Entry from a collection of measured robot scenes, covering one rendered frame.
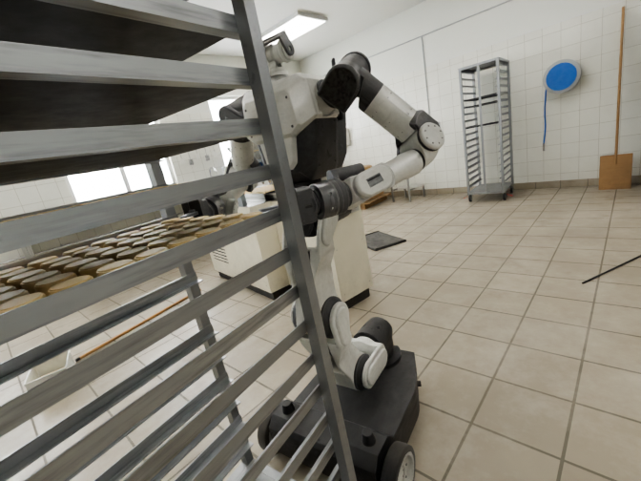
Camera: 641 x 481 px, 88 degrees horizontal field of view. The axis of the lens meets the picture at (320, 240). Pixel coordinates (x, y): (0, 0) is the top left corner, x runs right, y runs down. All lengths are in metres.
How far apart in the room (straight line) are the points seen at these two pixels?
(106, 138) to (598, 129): 5.55
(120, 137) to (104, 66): 0.09
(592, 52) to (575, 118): 0.77
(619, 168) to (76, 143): 5.39
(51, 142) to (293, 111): 0.64
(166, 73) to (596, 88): 5.41
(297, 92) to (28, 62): 0.64
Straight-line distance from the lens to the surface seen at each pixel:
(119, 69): 0.56
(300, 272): 0.72
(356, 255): 2.43
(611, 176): 5.49
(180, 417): 1.16
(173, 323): 0.56
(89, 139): 0.52
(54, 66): 0.53
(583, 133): 5.71
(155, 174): 1.03
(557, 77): 5.59
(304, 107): 0.99
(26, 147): 0.49
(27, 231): 0.48
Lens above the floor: 1.17
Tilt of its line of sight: 15 degrees down
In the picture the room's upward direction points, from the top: 11 degrees counter-clockwise
